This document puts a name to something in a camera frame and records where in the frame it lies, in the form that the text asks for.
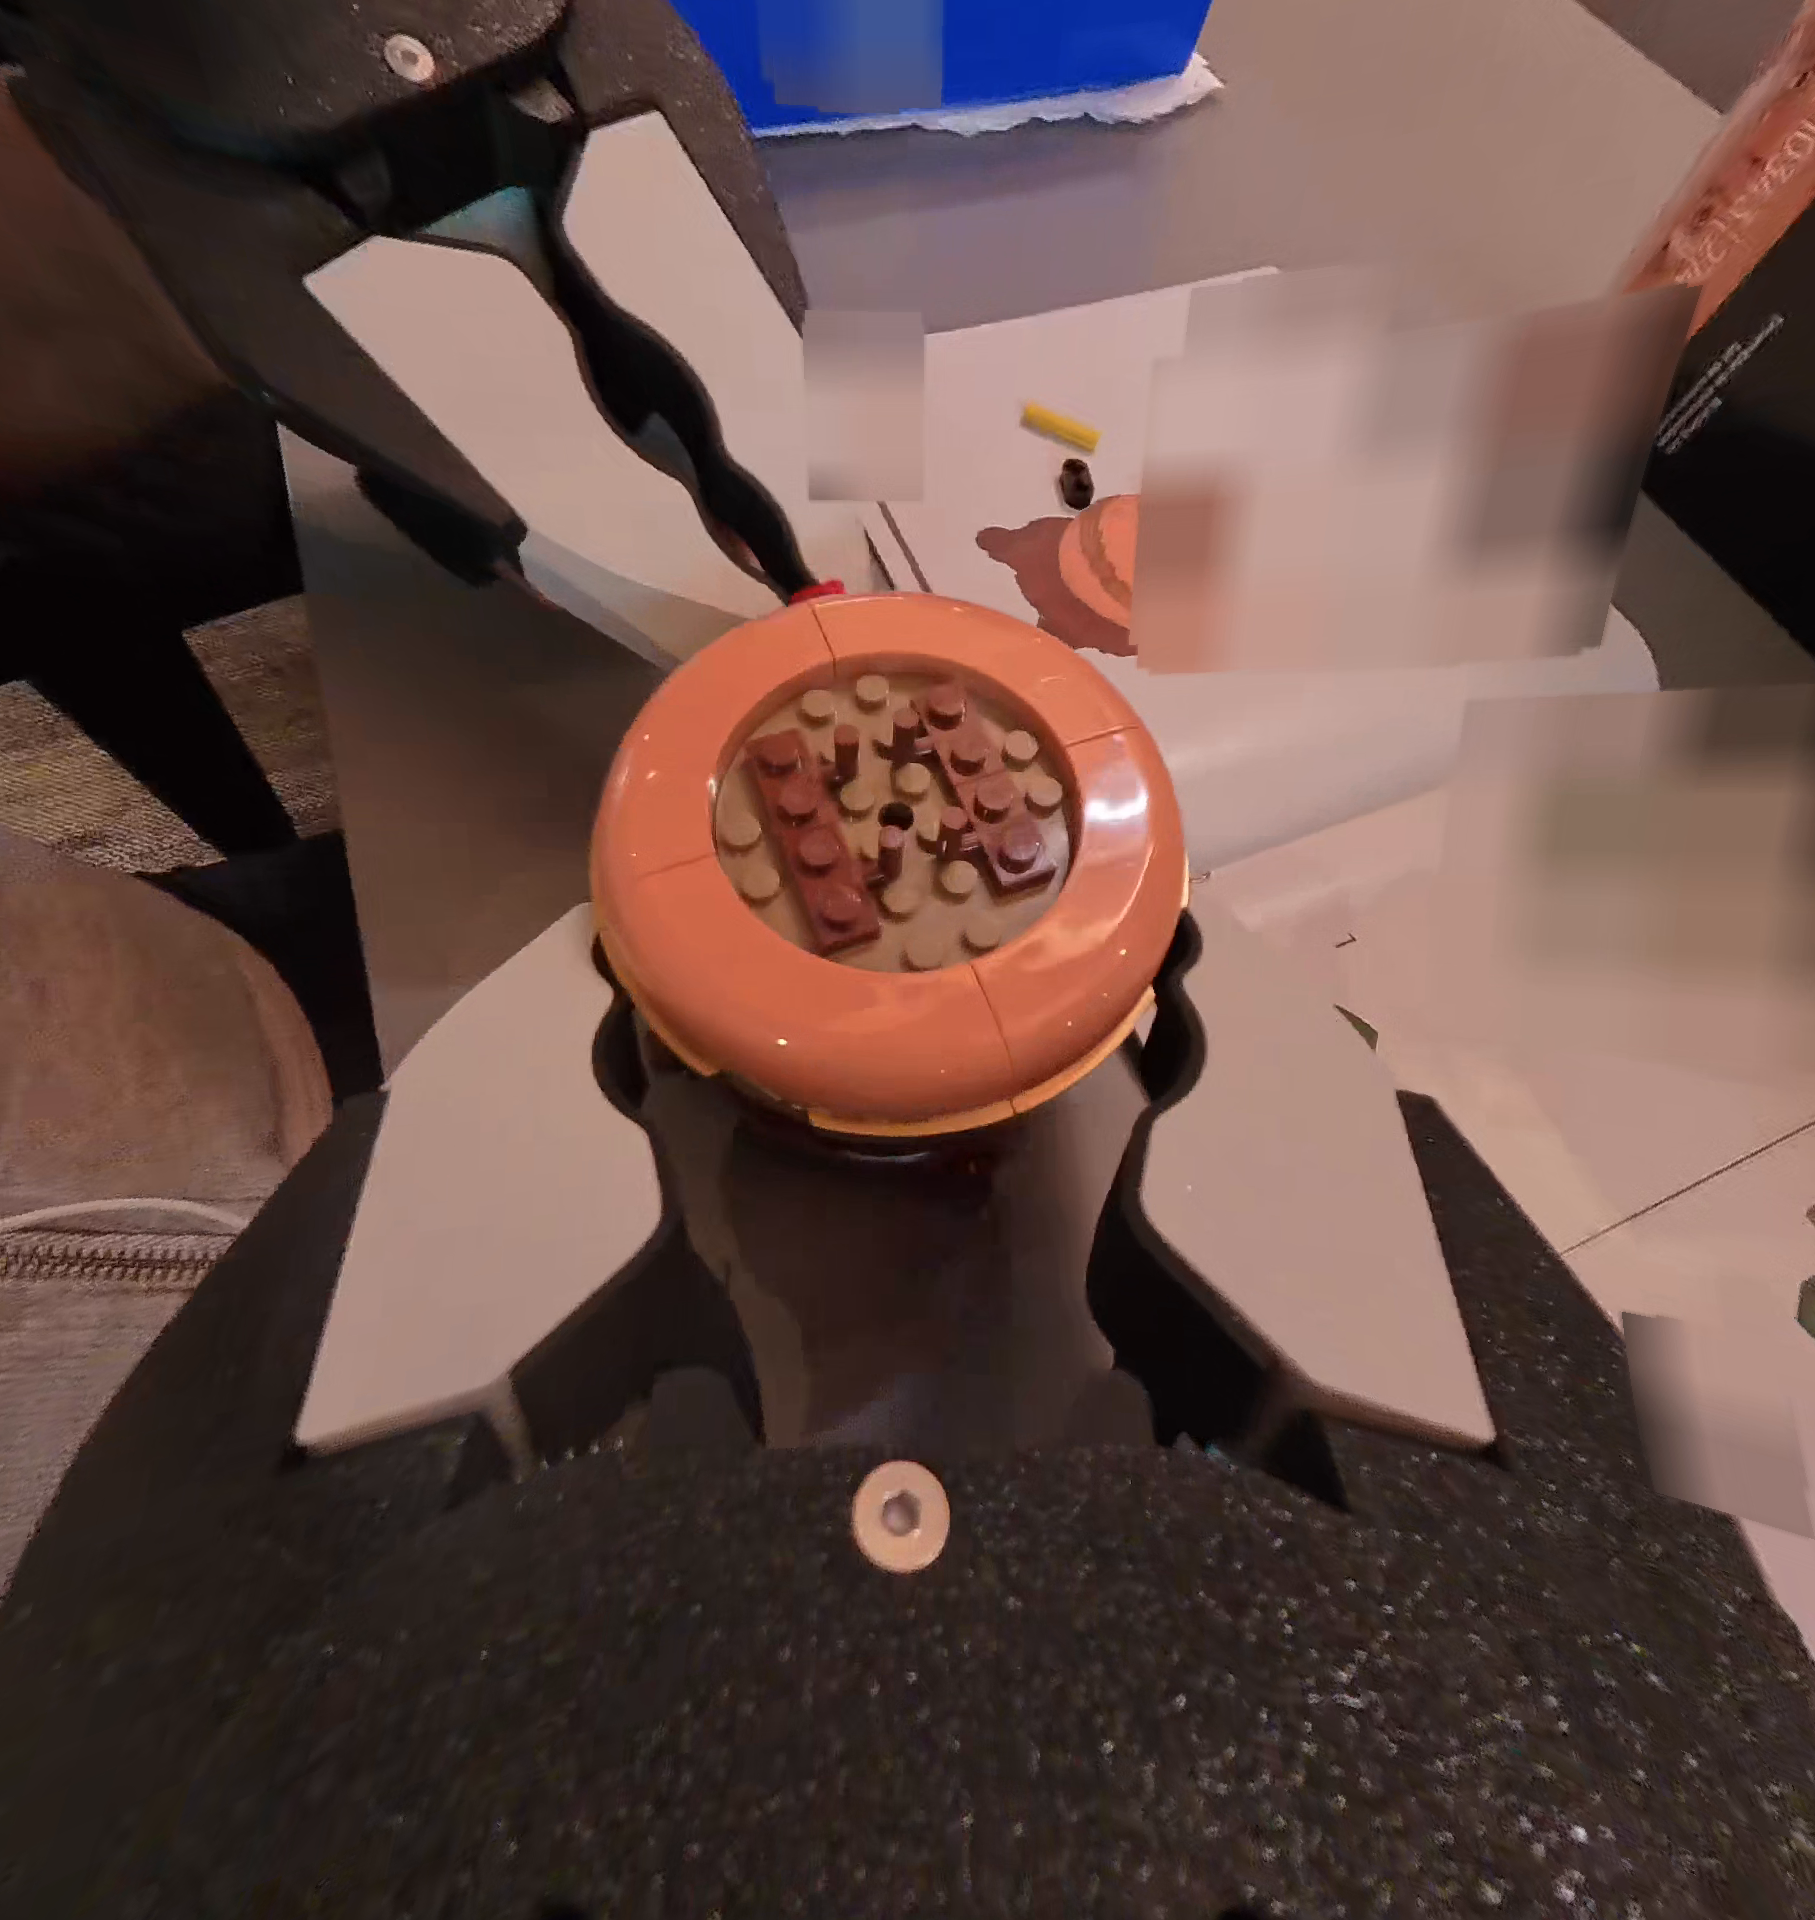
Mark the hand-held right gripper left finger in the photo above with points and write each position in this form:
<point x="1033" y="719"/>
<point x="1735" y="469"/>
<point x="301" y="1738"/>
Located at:
<point x="456" y="1201"/>

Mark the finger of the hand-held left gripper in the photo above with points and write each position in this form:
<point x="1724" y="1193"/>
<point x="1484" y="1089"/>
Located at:
<point x="712" y="300"/>
<point x="456" y="376"/>

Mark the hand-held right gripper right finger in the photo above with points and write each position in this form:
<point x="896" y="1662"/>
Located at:
<point x="1296" y="1215"/>

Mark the small red brick pin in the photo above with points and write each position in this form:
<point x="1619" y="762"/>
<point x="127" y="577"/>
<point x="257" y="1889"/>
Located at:
<point x="818" y="590"/>

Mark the round terracotta brick pot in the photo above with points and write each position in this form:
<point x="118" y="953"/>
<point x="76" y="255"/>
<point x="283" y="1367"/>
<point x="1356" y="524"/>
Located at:
<point x="877" y="991"/>

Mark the black desk leg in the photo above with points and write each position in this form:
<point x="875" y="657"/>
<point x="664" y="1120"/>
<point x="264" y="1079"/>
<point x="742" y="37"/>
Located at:
<point x="158" y="616"/>

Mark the grey desk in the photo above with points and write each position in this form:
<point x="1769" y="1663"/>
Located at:
<point x="442" y="810"/>

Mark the person's left hand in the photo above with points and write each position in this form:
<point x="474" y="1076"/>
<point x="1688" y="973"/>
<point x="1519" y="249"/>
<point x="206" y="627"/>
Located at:
<point x="52" y="300"/>

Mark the white instruction booklet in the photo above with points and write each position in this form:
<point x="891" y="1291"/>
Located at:
<point x="974" y="376"/>

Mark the blue plastic bin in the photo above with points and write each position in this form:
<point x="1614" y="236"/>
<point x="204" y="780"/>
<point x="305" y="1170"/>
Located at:
<point x="999" y="44"/>

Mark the person in beige hoodie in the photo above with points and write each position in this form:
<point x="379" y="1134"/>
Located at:
<point x="97" y="1050"/>

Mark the orchid brick set box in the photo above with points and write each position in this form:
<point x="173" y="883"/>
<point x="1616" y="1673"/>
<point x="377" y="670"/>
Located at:
<point x="1778" y="450"/>

